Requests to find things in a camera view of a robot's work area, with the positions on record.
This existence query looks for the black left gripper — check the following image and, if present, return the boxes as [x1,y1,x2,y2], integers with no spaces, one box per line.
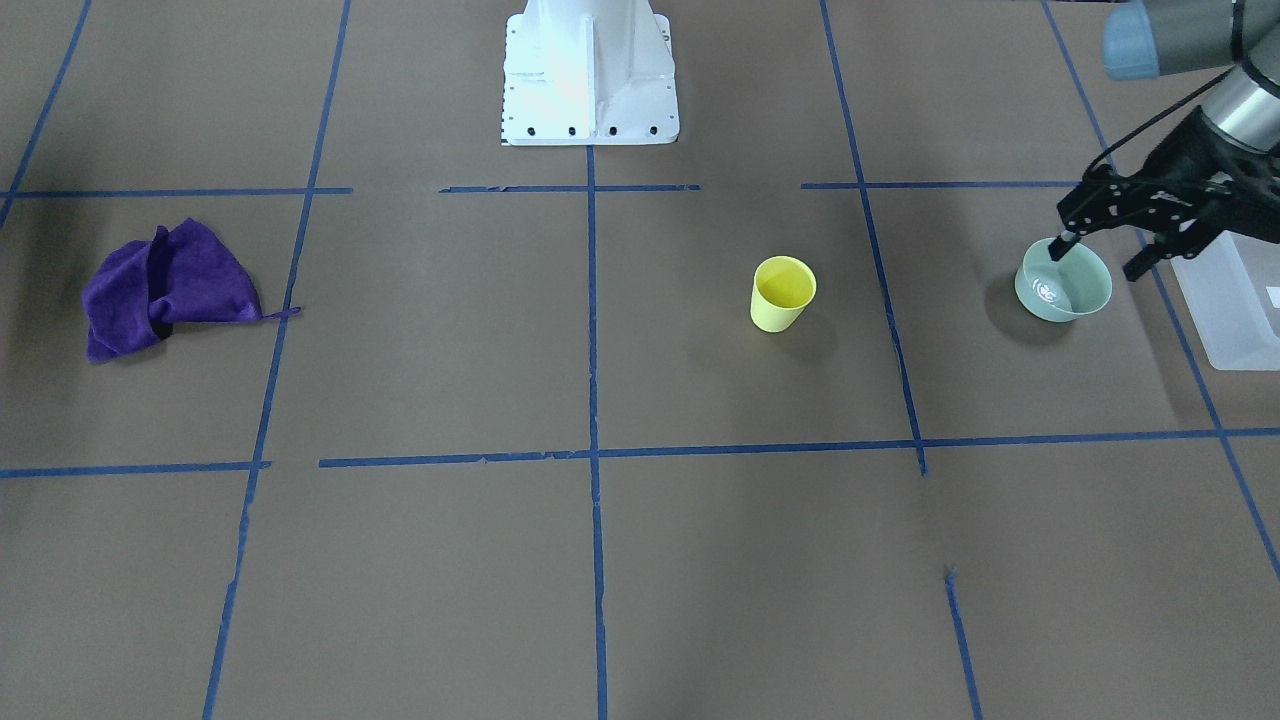
[1048,110,1277,282]

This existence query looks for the yellow plastic cup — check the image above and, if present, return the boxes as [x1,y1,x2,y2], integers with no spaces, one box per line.
[750,255,818,333]

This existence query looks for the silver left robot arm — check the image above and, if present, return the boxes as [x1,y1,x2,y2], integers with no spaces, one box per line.
[1048,1,1279,281]

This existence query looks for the purple cloth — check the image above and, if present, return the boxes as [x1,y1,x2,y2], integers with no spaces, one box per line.
[81,218,301,363]

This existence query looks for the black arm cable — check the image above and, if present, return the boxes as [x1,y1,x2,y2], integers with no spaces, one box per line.
[1085,70,1236,181]

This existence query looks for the light green ceramic bowl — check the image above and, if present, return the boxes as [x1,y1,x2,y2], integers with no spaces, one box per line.
[1012,238,1114,323]

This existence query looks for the clear plastic storage box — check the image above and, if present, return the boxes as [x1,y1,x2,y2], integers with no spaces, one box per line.
[1172,232,1279,372]

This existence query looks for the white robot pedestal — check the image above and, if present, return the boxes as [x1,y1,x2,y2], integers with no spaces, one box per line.
[500,1,681,147]

